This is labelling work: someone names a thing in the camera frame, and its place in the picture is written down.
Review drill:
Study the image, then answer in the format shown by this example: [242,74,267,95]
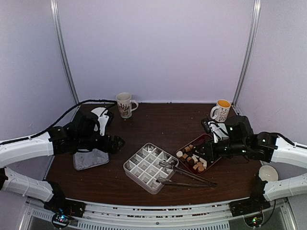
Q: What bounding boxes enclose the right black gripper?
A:
[191,138,248,162]

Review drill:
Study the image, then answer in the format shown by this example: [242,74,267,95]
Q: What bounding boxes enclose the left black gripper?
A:
[76,132,125,154]

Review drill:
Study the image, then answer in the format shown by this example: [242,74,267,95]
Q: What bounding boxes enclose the metal tongs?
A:
[155,160,218,188]

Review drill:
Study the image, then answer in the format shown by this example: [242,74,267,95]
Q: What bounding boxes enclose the white divided tin box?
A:
[123,143,179,195]

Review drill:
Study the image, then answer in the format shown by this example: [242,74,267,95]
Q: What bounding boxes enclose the bunny print tin lid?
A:
[73,149,109,171]

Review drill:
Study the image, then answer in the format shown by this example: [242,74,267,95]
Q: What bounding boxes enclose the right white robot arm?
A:
[192,115,307,212]

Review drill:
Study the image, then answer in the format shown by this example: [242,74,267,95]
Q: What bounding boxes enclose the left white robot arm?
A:
[0,111,125,213]

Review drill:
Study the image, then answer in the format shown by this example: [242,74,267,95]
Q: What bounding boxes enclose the red chocolate tray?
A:
[175,134,221,175]

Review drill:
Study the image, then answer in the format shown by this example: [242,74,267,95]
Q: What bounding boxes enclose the white bowl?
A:
[91,107,108,117]

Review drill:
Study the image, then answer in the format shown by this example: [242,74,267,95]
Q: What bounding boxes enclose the tall coral print mug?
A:
[116,92,139,119]

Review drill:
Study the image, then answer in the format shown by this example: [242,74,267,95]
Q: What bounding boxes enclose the yellow interior mug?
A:
[210,99,231,123]

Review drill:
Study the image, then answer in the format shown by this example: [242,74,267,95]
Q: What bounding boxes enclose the white bowl off table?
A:
[258,165,279,182]

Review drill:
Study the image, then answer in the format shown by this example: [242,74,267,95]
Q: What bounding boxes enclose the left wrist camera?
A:
[96,110,114,136]

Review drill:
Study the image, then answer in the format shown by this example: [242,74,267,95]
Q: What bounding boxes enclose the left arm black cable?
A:
[0,99,118,146]

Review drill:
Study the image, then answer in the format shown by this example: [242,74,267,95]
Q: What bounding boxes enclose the front metal rail base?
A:
[24,201,295,230]

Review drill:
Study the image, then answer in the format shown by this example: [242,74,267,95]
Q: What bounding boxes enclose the right aluminium frame post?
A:
[232,0,261,109]

